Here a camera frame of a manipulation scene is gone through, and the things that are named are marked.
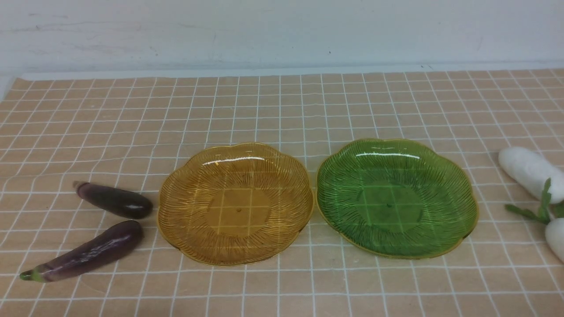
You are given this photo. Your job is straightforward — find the green plastic plate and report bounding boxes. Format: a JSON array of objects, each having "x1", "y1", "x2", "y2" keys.
[{"x1": 316, "y1": 138, "x2": 479, "y2": 260}]

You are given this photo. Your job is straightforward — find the checkered orange tablecloth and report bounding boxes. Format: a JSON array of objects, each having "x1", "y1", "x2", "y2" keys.
[{"x1": 0, "y1": 69, "x2": 563, "y2": 317}]

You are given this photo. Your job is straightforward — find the white radish with leaves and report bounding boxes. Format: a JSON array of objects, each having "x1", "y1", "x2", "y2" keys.
[{"x1": 505, "y1": 178, "x2": 564, "y2": 261}]

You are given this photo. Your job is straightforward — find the amber plastic plate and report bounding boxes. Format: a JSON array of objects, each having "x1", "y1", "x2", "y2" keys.
[{"x1": 156, "y1": 142, "x2": 315, "y2": 267}]

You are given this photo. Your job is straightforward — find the long purple eggplant green stem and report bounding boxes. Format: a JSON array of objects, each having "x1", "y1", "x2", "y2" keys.
[{"x1": 19, "y1": 220, "x2": 145, "y2": 283}]

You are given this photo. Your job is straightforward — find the short dark purple eggplant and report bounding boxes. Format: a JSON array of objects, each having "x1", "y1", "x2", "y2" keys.
[{"x1": 73, "y1": 181, "x2": 153, "y2": 219}]

